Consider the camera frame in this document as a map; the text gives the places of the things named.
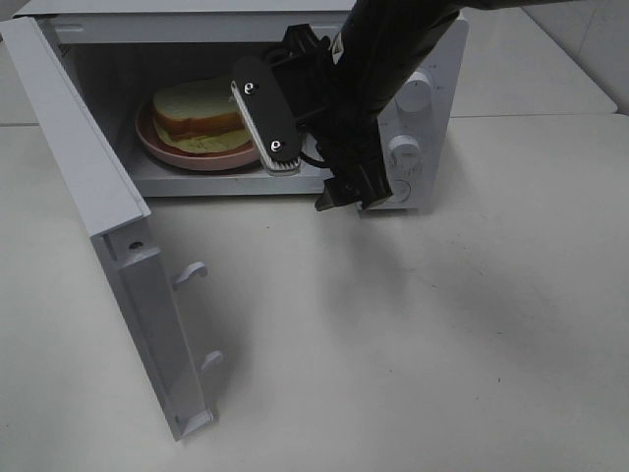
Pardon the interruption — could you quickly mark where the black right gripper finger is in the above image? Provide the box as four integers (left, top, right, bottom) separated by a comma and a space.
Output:
314, 176, 366, 211
346, 161, 392, 210

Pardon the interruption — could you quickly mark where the white microwave door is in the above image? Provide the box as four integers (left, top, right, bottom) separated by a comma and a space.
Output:
1, 17, 217, 441

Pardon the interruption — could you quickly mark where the pink round plate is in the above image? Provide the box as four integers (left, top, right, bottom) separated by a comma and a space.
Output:
135, 101, 261, 173

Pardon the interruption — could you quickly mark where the upper white power knob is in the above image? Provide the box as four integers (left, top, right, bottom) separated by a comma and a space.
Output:
395, 70, 432, 113

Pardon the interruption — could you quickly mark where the round white door button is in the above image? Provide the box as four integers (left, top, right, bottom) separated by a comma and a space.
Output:
389, 179, 411, 204

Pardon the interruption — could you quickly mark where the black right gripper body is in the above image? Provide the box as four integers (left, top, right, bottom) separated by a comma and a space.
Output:
267, 24, 385, 172

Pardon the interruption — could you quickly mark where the white microwave oven body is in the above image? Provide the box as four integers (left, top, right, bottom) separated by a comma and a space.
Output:
14, 0, 471, 215

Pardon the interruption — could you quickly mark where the white timer knob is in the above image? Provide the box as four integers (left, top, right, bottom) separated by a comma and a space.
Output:
387, 135, 421, 166

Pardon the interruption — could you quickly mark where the toast sandwich with filling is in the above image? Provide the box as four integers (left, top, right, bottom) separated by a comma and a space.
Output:
151, 77, 251, 154

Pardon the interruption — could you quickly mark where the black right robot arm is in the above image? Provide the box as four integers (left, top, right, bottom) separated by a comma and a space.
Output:
269, 1, 515, 211

